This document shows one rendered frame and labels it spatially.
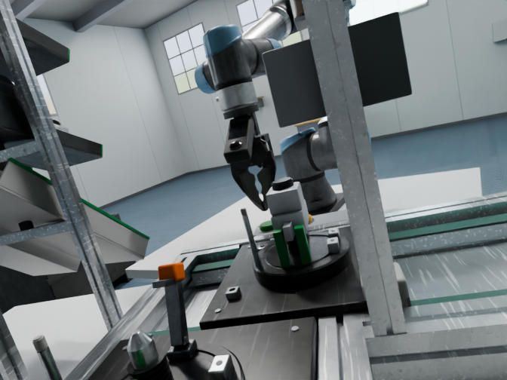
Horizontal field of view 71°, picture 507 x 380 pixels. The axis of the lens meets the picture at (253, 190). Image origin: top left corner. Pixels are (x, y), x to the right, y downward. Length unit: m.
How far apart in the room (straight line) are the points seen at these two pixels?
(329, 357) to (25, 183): 0.44
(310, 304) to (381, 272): 0.11
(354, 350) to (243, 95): 0.49
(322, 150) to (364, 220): 0.68
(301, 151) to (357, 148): 0.73
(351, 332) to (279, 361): 0.08
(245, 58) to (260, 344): 0.52
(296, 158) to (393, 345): 0.74
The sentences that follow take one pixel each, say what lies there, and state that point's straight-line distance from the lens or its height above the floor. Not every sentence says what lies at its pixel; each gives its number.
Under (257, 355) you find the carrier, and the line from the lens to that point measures 0.37.
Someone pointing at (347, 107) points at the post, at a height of 1.17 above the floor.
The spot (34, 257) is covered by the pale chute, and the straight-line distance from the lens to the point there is 0.75.
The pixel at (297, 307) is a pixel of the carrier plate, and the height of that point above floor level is 0.97.
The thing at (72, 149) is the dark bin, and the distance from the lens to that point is 0.63.
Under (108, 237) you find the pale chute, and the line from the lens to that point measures 0.65.
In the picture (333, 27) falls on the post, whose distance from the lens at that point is 0.31.
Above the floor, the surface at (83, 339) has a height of 0.86.
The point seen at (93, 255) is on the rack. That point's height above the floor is 1.05.
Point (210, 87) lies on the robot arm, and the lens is 0.88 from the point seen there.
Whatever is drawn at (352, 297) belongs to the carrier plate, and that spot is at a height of 0.97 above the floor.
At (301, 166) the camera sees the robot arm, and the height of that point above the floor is 1.02.
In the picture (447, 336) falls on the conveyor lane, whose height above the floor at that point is 0.95.
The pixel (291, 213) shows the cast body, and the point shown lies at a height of 1.05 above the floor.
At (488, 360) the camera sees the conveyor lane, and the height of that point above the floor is 0.92.
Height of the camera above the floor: 1.18
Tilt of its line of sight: 11 degrees down
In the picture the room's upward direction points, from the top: 15 degrees counter-clockwise
